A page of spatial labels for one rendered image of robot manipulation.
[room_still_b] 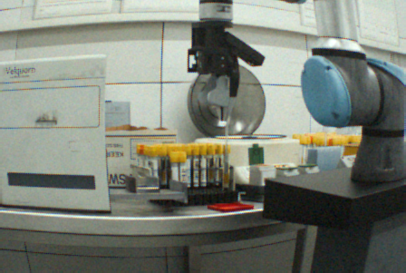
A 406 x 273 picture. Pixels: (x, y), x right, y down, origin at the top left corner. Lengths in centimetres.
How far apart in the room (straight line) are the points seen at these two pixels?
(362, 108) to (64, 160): 56
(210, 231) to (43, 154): 37
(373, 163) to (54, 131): 60
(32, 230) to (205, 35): 63
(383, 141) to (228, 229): 40
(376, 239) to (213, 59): 61
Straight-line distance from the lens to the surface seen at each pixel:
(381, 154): 121
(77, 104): 128
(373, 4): 262
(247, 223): 141
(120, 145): 163
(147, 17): 200
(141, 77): 203
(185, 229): 134
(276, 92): 224
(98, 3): 198
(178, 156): 146
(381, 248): 120
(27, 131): 125
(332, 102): 110
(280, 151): 181
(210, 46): 151
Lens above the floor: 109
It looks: 1 degrees down
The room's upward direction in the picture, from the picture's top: straight up
